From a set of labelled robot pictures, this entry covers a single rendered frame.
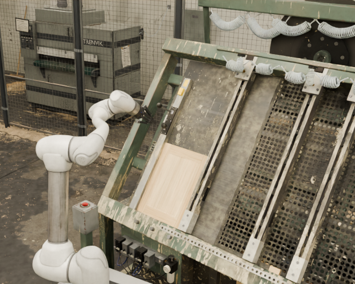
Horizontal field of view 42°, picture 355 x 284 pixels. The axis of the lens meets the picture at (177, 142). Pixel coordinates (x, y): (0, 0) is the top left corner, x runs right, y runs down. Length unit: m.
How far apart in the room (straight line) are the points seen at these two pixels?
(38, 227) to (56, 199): 2.28
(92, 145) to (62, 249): 0.56
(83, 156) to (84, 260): 0.52
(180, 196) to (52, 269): 0.91
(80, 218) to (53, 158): 0.79
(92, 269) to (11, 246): 2.14
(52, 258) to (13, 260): 1.82
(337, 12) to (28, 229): 3.28
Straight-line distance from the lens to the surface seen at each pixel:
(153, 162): 3.08
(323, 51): 3.22
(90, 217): 3.07
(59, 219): 2.46
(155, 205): 3.02
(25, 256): 4.33
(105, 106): 2.81
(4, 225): 4.81
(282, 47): 3.38
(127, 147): 3.24
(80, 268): 2.45
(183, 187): 2.94
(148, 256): 2.88
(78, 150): 2.29
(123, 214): 3.10
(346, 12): 3.13
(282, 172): 2.69
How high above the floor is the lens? 2.43
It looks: 22 degrees down
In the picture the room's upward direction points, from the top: 2 degrees clockwise
